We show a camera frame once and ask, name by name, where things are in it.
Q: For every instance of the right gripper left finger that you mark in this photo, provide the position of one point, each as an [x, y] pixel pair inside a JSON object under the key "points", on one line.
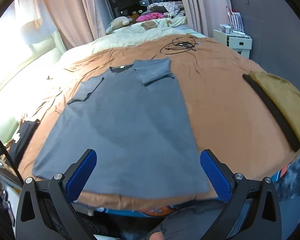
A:
{"points": [[67, 189]]}

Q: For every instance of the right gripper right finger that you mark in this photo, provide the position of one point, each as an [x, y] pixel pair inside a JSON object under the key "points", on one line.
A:
{"points": [[231, 190]]}

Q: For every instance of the grey t-shirt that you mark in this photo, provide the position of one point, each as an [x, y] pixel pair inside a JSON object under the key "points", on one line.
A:
{"points": [[136, 121]]}

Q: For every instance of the floral clothes pile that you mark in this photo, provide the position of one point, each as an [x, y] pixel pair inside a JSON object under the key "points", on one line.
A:
{"points": [[169, 9]]}

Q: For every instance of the right hand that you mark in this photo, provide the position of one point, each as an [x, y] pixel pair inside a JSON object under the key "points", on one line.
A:
{"points": [[157, 236]]}

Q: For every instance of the orange bed blanket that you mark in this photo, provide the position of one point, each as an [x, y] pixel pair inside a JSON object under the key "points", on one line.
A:
{"points": [[225, 113]]}

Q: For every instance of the black folded garment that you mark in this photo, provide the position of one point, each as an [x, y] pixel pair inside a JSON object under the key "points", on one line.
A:
{"points": [[287, 130]]}

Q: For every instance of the mustard folded garment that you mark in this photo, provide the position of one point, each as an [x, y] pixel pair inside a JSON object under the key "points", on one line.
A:
{"points": [[284, 94]]}

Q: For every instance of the white bedside drawer cabinet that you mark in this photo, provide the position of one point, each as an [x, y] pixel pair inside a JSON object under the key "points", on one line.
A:
{"points": [[242, 44]]}

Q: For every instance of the striped gift bag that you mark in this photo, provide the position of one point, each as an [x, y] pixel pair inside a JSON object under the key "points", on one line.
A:
{"points": [[235, 21]]}

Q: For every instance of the cream duvet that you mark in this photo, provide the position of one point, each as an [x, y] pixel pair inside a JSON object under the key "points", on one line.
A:
{"points": [[131, 35]]}

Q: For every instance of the beige plush toy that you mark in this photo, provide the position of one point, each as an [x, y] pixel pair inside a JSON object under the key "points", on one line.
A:
{"points": [[118, 23]]}

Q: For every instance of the pink curtain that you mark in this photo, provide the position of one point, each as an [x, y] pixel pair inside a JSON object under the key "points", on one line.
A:
{"points": [[80, 21]]}

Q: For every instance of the brown bear pillow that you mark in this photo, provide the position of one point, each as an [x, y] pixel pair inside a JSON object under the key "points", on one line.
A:
{"points": [[148, 25]]}

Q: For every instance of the pink garment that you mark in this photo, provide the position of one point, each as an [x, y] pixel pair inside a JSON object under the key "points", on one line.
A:
{"points": [[150, 16]]}

